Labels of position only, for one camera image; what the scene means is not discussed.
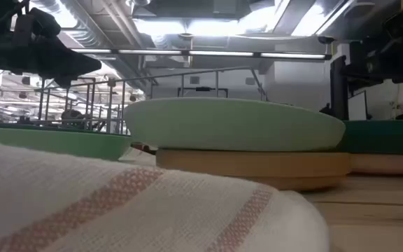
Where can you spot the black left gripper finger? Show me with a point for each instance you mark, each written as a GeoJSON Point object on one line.
{"type": "Point", "coordinates": [72, 64]}
{"type": "Point", "coordinates": [65, 80]}

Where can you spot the bright green plate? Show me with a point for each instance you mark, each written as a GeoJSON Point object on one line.
{"type": "Point", "coordinates": [65, 144]}

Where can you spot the dark green plate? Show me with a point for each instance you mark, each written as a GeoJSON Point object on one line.
{"type": "Point", "coordinates": [383, 136]}

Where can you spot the pink plate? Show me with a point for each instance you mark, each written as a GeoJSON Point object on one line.
{"type": "Point", "coordinates": [387, 164]}

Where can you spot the pale green plate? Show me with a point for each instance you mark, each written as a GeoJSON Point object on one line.
{"type": "Point", "coordinates": [233, 126]}

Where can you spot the tan plate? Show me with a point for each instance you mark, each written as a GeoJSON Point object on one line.
{"type": "Point", "coordinates": [250, 168]}

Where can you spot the person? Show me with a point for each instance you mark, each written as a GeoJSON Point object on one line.
{"type": "Point", "coordinates": [71, 117]}

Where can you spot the white framed board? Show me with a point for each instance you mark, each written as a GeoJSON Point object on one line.
{"type": "Point", "coordinates": [358, 106]}

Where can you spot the black upright panel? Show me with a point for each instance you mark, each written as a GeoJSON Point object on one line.
{"type": "Point", "coordinates": [338, 91]}

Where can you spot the white towel with pink stripes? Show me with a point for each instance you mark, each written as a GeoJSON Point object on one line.
{"type": "Point", "coordinates": [82, 210]}

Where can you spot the black metal stand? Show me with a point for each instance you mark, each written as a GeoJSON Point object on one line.
{"type": "Point", "coordinates": [203, 89]}

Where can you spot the overhead LED light bar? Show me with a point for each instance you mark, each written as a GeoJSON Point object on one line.
{"type": "Point", "coordinates": [219, 54]}

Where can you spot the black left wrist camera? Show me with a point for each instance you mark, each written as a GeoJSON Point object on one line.
{"type": "Point", "coordinates": [44, 24]}

